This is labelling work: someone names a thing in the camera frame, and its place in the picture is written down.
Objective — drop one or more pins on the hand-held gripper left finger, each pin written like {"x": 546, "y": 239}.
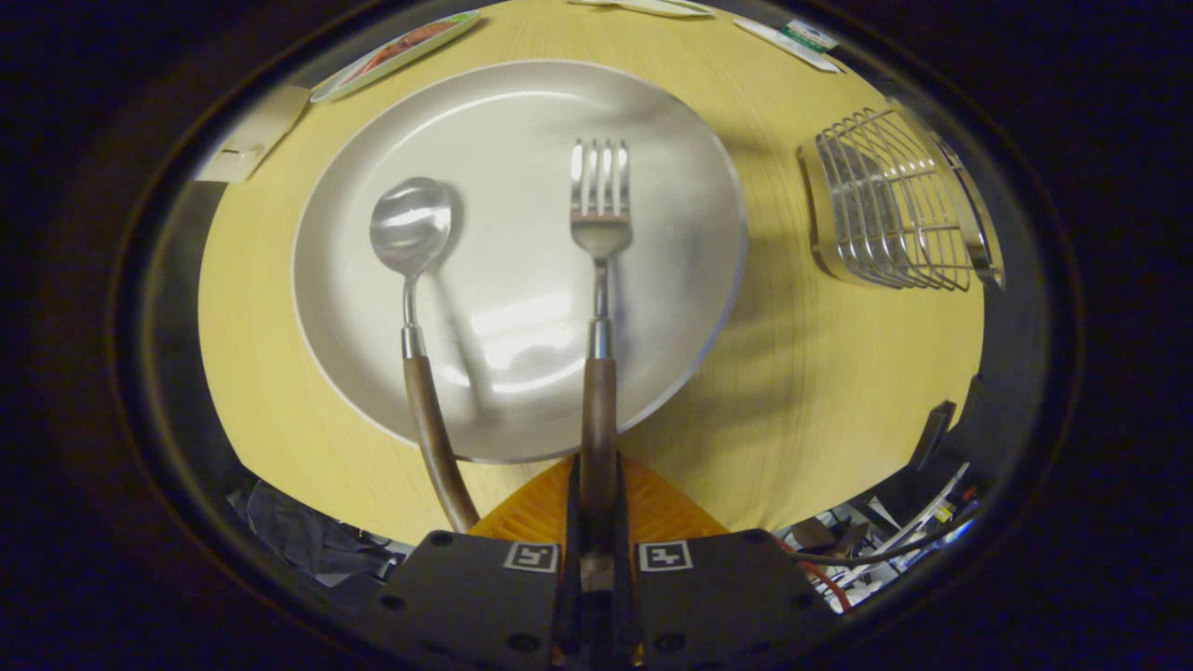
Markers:
{"x": 503, "y": 596}

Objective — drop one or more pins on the white toaster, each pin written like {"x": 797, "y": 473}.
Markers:
{"x": 261, "y": 130}

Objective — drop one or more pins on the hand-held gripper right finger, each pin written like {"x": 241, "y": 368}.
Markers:
{"x": 727, "y": 596}

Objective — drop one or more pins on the green-rimmed plate of meat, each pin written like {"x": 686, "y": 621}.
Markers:
{"x": 401, "y": 51}

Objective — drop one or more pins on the clear green-capped water bottle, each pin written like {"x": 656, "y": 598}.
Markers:
{"x": 809, "y": 35}

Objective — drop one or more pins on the large white plate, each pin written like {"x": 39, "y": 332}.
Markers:
{"x": 522, "y": 186}

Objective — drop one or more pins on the white divided dish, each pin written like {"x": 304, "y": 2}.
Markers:
{"x": 662, "y": 7}

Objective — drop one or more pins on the white square coaster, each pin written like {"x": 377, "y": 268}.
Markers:
{"x": 781, "y": 45}

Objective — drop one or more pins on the dark cloth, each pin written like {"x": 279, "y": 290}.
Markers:
{"x": 289, "y": 536}

